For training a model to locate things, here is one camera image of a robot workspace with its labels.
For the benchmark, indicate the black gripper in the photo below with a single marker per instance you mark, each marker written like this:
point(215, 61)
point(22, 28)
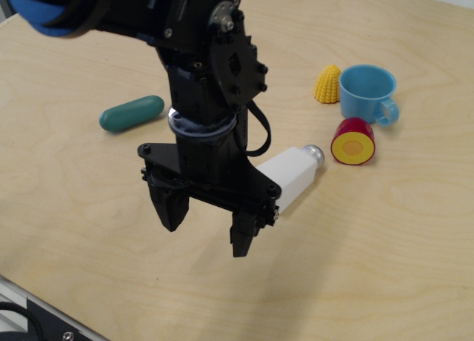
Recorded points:
point(215, 170)

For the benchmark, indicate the green toy cucumber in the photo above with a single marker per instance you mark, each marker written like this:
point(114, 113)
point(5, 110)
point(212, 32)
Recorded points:
point(130, 114)

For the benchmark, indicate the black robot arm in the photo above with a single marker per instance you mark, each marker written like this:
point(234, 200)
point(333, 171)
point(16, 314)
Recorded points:
point(214, 76)

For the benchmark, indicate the blue plastic cup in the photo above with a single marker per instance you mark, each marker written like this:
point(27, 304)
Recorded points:
point(366, 93)

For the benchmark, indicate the white salt shaker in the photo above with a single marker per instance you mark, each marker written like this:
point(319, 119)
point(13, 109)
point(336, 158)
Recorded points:
point(294, 171)

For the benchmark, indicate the red yellow toy cylinder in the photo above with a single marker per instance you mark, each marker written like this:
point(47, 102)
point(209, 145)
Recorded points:
point(353, 142)

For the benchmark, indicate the yellow toy corn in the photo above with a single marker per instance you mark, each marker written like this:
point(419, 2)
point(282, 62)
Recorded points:
point(326, 89)

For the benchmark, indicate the black corner bracket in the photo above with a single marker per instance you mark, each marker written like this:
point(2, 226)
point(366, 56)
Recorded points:
point(53, 326)

